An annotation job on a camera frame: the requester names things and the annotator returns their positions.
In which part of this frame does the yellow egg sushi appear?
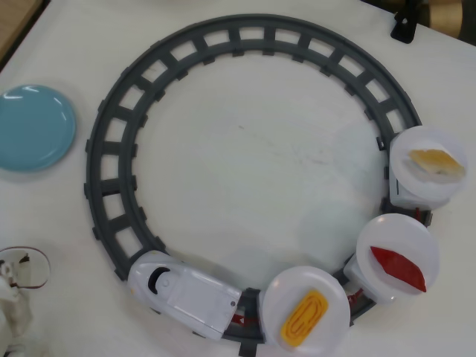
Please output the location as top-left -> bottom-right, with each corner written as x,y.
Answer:
280,289 -> 330,349

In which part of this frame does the white round plate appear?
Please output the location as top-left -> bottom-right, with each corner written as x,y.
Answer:
389,125 -> 469,206
356,213 -> 442,307
262,264 -> 351,355

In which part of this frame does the orange and white sushi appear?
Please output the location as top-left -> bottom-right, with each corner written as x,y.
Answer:
403,147 -> 468,184

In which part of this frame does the black table clamp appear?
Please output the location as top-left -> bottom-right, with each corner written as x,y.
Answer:
390,0 -> 428,44

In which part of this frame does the blue round dish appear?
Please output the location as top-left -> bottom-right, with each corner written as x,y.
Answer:
0,83 -> 78,173

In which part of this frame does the white toy train wagon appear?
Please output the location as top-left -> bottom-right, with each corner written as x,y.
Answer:
382,165 -> 433,211
342,255 -> 377,303

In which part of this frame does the dark red cable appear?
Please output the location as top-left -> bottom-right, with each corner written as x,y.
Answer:
0,245 -> 51,289

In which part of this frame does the grey circular toy track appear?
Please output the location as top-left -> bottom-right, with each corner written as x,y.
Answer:
83,13 -> 434,357

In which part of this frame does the white Shinkansen toy locomotive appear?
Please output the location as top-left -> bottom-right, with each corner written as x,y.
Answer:
128,251 -> 242,341

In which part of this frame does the red tuna sushi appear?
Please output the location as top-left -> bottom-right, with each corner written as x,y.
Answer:
370,245 -> 429,295

